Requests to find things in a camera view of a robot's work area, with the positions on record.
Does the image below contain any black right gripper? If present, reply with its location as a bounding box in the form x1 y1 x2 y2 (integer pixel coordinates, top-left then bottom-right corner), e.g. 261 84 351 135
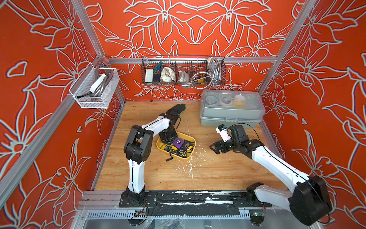
208 137 240 154

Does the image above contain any yellow black tape measure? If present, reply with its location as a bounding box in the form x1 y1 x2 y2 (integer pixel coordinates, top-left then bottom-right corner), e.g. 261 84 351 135
160 144 178 154

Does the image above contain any purple tape measure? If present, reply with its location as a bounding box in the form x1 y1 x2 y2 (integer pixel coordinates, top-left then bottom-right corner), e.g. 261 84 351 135
173 138 185 149

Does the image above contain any black round tape measure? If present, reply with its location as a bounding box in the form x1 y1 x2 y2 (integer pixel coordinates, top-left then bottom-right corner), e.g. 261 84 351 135
177 149 189 158

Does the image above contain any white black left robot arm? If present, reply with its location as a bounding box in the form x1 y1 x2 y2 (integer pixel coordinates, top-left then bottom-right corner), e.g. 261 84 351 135
124 112 180 200

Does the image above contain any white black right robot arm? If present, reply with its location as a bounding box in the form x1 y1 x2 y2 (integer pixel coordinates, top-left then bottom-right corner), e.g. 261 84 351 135
210 123 333 226

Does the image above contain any grey storage box clear lid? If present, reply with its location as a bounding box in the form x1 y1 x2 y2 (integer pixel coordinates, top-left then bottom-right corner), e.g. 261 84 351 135
200 89 265 127

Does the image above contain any yellow plastic tray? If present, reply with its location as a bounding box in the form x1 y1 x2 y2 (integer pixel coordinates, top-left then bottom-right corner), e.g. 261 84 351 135
156 132 196 161

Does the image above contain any black green work glove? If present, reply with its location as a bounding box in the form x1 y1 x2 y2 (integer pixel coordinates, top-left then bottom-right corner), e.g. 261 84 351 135
166 104 186 116

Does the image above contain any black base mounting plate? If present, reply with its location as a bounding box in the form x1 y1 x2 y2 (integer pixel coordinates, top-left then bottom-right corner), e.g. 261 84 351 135
119 190 272 208

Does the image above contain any white power adapter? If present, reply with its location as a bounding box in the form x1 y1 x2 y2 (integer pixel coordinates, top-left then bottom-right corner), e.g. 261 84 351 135
89 73 107 93

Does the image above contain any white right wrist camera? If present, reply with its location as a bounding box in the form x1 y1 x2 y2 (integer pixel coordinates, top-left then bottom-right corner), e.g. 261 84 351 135
216 124 231 142

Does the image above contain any coiled grey cable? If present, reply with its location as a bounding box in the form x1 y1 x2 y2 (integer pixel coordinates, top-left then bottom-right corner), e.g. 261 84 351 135
191 57 223 90

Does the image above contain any black wire wall basket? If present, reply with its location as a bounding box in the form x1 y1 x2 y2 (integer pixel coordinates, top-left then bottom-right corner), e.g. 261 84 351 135
141 55 227 90

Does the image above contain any clear wall bin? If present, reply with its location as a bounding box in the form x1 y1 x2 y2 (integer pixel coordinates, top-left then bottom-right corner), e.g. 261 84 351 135
69 65 119 109

